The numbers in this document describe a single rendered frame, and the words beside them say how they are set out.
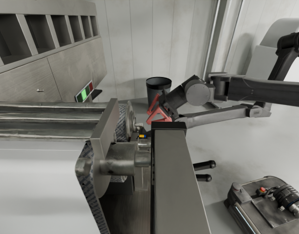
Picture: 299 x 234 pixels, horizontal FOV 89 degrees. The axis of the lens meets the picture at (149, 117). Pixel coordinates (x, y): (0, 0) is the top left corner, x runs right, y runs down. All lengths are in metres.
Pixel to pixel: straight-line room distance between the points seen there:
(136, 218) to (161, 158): 0.57
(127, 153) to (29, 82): 0.47
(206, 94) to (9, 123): 0.38
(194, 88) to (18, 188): 0.36
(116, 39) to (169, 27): 1.01
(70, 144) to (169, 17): 3.23
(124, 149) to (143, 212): 0.48
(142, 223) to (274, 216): 1.23
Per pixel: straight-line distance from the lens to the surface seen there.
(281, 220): 1.74
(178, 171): 0.16
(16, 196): 0.27
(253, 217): 1.66
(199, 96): 0.39
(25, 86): 0.64
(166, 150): 0.18
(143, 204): 0.75
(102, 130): 0.19
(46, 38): 0.83
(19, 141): 0.25
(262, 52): 4.05
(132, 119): 0.52
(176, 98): 0.46
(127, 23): 3.16
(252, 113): 0.83
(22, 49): 0.71
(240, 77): 0.46
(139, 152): 0.30
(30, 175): 0.22
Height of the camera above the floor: 1.57
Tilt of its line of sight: 33 degrees down
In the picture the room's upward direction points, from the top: straight up
